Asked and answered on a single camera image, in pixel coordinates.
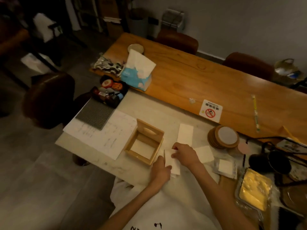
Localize person's left hand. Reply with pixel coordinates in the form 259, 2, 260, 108
150, 155, 173, 188

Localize person's right hand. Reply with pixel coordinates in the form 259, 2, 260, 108
171, 142, 201, 169

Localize white paper napkin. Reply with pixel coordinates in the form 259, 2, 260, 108
164, 149, 181, 178

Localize person's left forearm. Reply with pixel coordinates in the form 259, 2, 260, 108
99, 183, 164, 230

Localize person's right forearm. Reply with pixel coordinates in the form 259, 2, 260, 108
188, 161, 256, 230

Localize long folded white napkin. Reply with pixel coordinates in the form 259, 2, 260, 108
177, 123, 194, 146

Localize square white napkin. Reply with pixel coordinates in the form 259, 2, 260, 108
194, 146, 215, 164

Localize wooden napkin box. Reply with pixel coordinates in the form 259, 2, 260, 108
123, 118, 165, 166

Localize person's white shirt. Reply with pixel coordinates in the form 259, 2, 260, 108
110, 174, 222, 230

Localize clear packet with white napkin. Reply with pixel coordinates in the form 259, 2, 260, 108
213, 157, 238, 180

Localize stack of cork coasters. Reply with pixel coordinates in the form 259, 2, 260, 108
207, 125, 240, 149

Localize white no-smoking sign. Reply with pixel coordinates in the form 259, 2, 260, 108
199, 99, 223, 123

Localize white printed paper sheet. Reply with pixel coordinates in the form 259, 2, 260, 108
63, 109, 138, 161

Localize pink round coaster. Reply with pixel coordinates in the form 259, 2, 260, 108
237, 142, 251, 155

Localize long wooden table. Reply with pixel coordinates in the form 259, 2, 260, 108
90, 32, 307, 161

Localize black tray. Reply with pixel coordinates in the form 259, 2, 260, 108
92, 75, 129, 109

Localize clear packet of yellow napkins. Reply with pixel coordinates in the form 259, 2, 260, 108
235, 168, 274, 224

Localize grey dotted mat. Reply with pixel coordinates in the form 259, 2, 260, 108
75, 97, 116, 130

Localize blue tissue pack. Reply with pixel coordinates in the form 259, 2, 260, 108
120, 49, 157, 92

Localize yellow green stick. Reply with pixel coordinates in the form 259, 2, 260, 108
251, 94, 260, 132

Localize black desk lamp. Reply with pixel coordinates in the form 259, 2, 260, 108
242, 136, 307, 187

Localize round red white lid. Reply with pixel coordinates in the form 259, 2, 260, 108
100, 77, 114, 88

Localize crumpled silver wrappers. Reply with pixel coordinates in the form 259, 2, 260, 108
92, 53, 126, 77

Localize brown leather chair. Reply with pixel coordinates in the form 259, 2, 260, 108
22, 72, 76, 130
155, 29, 199, 55
223, 52, 275, 82

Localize round pale coaster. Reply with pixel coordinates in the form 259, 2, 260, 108
127, 43, 144, 55

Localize printed card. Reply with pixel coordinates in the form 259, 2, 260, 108
276, 139, 307, 155

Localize grey waste bin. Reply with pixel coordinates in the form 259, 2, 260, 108
129, 8, 149, 39

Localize woven basket bag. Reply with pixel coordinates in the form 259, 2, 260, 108
273, 58, 305, 86

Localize brown cardboard box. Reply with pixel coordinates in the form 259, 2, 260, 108
98, 0, 124, 39

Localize white cloth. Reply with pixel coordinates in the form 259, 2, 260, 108
33, 13, 61, 43

